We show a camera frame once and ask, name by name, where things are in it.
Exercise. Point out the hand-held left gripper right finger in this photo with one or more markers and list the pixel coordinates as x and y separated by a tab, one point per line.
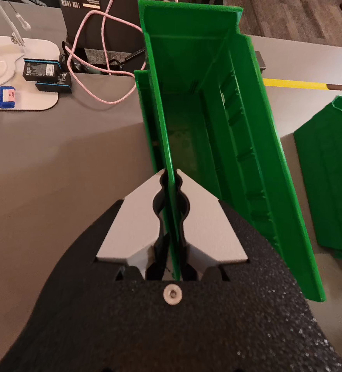
214	232

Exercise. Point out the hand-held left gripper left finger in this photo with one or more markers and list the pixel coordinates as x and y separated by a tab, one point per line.
127	232

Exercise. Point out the black cardboard box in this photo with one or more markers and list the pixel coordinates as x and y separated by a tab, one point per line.
121	35

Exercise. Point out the yellow tape strip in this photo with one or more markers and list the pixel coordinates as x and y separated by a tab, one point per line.
293	83

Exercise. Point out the small blue box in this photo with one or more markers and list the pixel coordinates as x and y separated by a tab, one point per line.
6	97

